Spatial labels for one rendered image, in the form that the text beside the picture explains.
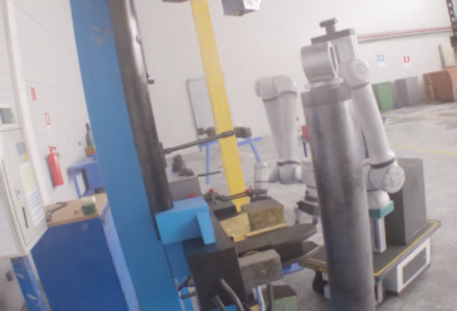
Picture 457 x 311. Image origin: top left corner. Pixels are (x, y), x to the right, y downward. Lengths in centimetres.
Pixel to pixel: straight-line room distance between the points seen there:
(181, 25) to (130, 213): 1123
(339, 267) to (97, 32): 135
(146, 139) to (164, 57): 1103
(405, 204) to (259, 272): 163
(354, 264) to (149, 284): 84
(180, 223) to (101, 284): 160
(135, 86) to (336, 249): 103
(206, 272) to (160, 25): 1151
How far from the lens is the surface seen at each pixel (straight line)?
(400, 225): 278
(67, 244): 279
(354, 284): 180
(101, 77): 145
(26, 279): 148
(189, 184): 184
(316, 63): 160
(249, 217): 180
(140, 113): 132
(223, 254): 122
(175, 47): 1239
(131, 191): 147
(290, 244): 140
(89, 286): 289
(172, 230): 135
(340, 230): 169
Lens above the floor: 152
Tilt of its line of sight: 6 degrees down
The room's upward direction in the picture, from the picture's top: 11 degrees counter-clockwise
